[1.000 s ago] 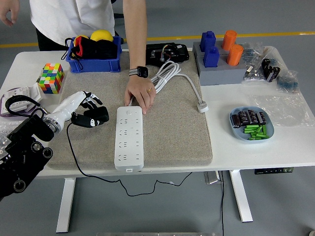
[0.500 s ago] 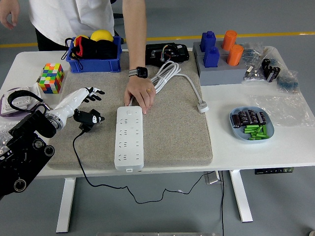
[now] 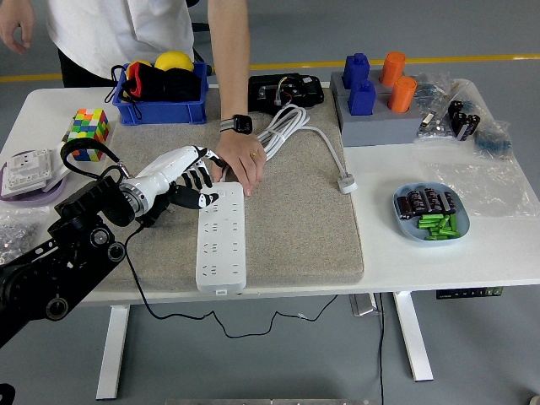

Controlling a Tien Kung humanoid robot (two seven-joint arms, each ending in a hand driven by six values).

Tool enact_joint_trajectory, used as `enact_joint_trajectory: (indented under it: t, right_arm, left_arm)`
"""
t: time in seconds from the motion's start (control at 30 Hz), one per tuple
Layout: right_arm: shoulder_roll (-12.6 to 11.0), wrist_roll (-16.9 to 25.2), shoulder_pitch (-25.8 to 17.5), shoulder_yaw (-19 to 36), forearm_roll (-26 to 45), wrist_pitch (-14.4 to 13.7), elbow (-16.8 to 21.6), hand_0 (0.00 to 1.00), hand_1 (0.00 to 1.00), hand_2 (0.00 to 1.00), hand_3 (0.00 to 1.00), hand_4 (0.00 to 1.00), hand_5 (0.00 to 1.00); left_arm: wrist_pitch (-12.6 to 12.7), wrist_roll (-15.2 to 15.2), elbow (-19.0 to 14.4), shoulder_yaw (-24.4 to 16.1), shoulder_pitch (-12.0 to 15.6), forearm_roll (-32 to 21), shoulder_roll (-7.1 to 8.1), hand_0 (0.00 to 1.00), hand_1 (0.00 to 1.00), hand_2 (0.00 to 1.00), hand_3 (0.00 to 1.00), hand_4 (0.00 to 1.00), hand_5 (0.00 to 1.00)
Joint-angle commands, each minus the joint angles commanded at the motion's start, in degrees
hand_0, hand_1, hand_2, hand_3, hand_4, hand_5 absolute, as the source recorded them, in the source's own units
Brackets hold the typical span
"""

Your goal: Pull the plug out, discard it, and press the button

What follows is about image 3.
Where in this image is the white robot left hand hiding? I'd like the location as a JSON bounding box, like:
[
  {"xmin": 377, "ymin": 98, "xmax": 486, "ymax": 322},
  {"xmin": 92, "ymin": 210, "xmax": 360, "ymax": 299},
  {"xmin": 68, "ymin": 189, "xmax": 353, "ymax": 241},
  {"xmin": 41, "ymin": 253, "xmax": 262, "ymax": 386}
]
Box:
[{"xmin": 133, "ymin": 145, "xmax": 224, "ymax": 211}]

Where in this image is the person's right hand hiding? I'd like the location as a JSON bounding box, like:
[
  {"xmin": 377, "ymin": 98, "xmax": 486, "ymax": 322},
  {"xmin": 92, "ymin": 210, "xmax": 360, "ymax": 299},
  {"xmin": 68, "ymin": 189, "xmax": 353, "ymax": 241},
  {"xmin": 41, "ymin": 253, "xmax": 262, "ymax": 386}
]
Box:
[{"xmin": 0, "ymin": 0, "xmax": 37, "ymax": 56}]

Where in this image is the person's left hand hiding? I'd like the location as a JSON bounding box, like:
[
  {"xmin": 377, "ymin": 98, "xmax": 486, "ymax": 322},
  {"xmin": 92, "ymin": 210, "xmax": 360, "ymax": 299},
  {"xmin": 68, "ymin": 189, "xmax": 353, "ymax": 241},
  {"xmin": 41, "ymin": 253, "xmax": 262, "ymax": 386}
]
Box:
[{"xmin": 209, "ymin": 130, "xmax": 267, "ymax": 197}]

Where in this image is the black power adapter with cord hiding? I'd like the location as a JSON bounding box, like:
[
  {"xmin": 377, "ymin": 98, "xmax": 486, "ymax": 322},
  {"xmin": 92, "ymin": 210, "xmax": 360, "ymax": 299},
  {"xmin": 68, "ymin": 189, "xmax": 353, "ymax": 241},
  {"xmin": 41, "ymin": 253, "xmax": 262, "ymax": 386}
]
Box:
[{"xmin": 124, "ymin": 196, "xmax": 338, "ymax": 339}]

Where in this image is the white power strip with cable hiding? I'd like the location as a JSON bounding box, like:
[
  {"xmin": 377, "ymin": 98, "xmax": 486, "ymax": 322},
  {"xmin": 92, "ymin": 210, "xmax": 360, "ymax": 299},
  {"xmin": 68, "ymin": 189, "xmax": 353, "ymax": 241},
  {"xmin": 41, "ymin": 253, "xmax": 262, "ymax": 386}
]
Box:
[{"xmin": 196, "ymin": 105, "xmax": 359, "ymax": 295}]

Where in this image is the black wristwatch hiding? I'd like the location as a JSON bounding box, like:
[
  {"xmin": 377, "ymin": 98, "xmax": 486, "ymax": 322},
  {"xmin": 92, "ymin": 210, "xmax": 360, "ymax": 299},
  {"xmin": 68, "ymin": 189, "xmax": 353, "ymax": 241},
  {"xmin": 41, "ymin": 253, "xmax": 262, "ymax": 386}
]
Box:
[{"xmin": 219, "ymin": 114, "xmax": 253, "ymax": 135}]

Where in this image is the blue plastic bin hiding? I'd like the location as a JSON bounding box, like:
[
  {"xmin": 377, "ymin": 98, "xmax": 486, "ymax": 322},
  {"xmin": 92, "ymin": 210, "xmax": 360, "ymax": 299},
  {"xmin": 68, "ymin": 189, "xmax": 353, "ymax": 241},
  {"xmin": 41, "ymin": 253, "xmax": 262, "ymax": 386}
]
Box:
[{"xmin": 112, "ymin": 62, "xmax": 210, "ymax": 127}]

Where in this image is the black pouch with red lining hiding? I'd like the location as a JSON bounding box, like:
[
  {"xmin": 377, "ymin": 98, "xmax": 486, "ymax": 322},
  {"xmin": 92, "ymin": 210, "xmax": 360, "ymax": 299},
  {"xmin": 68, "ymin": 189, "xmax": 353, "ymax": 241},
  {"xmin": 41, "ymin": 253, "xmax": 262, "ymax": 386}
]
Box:
[{"xmin": 110, "ymin": 62, "xmax": 203, "ymax": 123}]

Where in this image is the multicolour puzzle cube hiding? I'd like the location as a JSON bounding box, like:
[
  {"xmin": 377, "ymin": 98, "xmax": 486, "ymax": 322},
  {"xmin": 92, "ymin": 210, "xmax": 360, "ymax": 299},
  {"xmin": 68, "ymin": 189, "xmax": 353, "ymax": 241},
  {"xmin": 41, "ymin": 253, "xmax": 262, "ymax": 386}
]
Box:
[{"xmin": 67, "ymin": 108, "xmax": 111, "ymax": 162}]

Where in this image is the grey-brown mat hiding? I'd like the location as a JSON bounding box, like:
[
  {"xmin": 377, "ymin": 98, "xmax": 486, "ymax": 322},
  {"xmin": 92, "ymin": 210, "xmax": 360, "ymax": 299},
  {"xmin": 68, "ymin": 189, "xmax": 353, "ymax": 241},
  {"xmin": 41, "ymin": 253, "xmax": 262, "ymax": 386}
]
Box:
[{"xmin": 75, "ymin": 86, "xmax": 366, "ymax": 292}]

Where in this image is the person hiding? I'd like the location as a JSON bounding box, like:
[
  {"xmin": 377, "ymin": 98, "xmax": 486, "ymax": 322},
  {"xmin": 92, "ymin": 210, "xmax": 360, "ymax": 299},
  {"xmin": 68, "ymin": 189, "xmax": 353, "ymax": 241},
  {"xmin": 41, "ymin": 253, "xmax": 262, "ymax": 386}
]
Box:
[{"xmin": 45, "ymin": 0, "xmax": 195, "ymax": 88}]

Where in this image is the small yellow foam ball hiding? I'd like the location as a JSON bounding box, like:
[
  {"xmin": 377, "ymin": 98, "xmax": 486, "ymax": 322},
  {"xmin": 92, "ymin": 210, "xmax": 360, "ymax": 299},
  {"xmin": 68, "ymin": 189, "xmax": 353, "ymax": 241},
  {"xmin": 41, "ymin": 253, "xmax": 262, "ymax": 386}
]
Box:
[{"xmin": 126, "ymin": 60, "xmax": 153, "ymax": 78}]

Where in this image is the large yellow foam ball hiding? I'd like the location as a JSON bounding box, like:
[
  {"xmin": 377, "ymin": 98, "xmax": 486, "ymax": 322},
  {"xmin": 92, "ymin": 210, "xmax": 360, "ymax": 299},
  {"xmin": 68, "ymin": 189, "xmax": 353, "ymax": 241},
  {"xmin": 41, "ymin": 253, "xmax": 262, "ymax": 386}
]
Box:
[{"xmin": 154, "ymin": 51, "xmax": 195, "ymax": 73}]

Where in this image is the white folded leaflet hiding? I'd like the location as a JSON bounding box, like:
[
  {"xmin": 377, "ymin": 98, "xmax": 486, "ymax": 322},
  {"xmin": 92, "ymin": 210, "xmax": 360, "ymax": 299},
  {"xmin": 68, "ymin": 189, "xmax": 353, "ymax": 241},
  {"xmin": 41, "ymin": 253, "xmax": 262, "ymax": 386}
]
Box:
[{"xmin": 49, "ymin": 132, "xmax": 79, "ymax": 183}]

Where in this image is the grey block holder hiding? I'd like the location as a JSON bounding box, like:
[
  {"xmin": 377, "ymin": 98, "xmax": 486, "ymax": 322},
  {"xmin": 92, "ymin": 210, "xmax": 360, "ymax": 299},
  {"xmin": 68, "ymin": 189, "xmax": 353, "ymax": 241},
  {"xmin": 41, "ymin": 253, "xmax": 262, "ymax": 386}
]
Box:
[
  {"xmin": 329, "ymin": 70, "xmax": 419, "ymax": 102},
  {"xmin": 339, "ymin": 94, "xmax": 423, "ymax": 148}
]

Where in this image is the blue plastic block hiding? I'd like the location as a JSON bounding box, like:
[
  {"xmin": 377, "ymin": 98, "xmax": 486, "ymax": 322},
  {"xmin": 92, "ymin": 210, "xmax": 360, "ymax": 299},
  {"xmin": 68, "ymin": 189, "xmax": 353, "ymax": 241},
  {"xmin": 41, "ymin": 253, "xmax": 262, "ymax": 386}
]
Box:
[
  {"xmin": 342, "ymin": 52, "xmax": 371, "ymax": 89},
  {"xmin": 348, "ymin": 79, "xmax": 377, "ymax": 117}
]

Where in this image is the clear bag of metal nuts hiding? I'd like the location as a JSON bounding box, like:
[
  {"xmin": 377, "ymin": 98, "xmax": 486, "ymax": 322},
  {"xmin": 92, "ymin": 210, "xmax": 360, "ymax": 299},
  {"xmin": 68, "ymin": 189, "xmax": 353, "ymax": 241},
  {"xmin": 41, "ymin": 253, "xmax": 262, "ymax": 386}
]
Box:
[{"xmin": 0, "ymin": 206, "xmax": 54, "ymax": 265}]

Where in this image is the orange plastic cylinder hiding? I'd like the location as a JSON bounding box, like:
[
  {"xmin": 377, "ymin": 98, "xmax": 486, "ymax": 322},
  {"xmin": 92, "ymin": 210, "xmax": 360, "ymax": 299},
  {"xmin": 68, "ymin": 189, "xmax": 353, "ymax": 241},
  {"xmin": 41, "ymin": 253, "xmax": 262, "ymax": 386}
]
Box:
[
  {"xmin": 387, "ymin": 75, "xmax": 419, "ymax": 113},
  {"xmin": 380, "ymin": 51, "xmax": 407, "ymax": 87}
]

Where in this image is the light blue tray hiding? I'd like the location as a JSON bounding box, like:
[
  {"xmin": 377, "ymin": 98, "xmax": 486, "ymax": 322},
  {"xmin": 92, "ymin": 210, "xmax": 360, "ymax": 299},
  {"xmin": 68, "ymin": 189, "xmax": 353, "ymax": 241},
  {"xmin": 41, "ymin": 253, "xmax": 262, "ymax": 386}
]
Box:
[{"xmin": 392, "ymin": 181, "xmax": 472, "ymax": 246}]

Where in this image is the white table leg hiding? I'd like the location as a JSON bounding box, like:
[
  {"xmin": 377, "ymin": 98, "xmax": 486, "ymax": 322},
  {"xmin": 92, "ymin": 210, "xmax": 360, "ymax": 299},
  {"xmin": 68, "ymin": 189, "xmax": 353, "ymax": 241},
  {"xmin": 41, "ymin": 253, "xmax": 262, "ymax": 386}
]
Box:
[
  {"xmin": 95, "ymin": 306, "xmax": 131, "ymax": 401},
  {"xmin": 391, "ymin": 290, "xmax": 435, "ymax": 383}
]

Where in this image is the clear bag of metal parts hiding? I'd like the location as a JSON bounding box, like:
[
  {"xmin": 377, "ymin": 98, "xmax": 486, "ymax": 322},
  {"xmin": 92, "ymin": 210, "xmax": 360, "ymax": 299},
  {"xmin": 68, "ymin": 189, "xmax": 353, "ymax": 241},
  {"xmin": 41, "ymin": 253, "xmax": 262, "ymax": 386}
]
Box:
[{"xmin": 415, "ymin": 107, "xmax": 459, "ymax": 140}]

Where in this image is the clear bag of blue resistors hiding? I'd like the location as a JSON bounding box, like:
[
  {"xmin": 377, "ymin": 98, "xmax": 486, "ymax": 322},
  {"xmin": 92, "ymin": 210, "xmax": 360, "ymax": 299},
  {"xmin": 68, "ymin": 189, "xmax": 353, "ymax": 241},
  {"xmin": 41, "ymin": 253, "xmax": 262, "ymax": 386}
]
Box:
[{"xmin": 415, "ymin": 71, "xmax": 452, "ymax": 111}]

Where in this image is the bag of black capacitors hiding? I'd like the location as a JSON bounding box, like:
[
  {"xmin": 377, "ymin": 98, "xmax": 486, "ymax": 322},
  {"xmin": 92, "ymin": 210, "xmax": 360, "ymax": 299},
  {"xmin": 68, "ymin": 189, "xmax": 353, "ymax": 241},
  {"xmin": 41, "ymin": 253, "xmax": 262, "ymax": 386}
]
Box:
[{"xmin": 447, "ymin": 100, "xmax": 482, "ymax": 142}]

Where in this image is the empty clear plastic bag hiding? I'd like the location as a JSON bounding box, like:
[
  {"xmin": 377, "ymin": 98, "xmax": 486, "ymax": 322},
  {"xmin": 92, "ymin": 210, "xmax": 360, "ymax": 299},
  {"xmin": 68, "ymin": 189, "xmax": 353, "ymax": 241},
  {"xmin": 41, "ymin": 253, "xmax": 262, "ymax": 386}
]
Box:
[{"xmin": 424, "ymin": 159, "xmax": 540, "ymax": 219}]

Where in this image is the clear bag of blue components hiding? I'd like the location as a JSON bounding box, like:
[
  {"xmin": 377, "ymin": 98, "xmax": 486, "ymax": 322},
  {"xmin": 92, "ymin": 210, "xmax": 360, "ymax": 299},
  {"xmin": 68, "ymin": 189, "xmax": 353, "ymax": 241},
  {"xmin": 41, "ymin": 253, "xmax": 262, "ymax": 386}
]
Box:
[{"xmin": 474, "ymin": 121, "xmax": 515, "ymax": 160}]

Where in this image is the black desk control panel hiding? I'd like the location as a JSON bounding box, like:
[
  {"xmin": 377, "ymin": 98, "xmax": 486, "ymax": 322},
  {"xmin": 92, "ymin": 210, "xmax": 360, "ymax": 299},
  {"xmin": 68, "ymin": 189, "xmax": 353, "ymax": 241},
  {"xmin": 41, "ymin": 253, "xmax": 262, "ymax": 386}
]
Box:
[{"xmin": 436, "ymin": 288, "xmax": 505, "ymax": 300}]

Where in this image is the black electronic device with wires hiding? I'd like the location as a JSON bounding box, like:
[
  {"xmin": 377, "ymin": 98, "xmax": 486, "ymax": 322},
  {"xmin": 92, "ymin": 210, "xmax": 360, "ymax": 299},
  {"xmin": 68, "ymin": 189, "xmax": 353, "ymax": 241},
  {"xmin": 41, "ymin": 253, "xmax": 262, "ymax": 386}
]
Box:
[{"xmin": 247, "ymin": 72, "xmax": 326, "ymax": 114}]

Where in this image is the white wall socket panel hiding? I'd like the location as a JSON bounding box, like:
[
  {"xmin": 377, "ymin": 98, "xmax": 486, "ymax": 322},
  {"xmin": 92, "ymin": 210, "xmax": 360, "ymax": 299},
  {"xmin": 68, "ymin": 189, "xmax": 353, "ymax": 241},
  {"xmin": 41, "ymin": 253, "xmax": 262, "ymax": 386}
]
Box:
[{"xmin": 0, "ymin": 148, "xmax": 54, "ymax": 199}]

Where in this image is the metal bracket under table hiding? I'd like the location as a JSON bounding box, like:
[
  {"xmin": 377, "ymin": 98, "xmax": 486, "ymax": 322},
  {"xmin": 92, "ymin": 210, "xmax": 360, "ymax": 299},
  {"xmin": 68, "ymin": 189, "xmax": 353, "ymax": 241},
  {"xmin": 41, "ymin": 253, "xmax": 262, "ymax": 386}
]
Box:
[{"xmin": 349, "ymin": 294, "xmax": 383, "ymax": 317}]

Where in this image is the thin black hanging cable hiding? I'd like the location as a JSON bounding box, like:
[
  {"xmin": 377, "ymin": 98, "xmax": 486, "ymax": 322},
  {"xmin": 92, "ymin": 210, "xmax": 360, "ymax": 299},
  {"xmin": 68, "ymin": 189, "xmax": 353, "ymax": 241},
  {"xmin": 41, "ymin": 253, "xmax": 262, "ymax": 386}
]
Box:
[{"xmin": 377, "ymin": 293, "xmax": 387, "ymax": 405}]

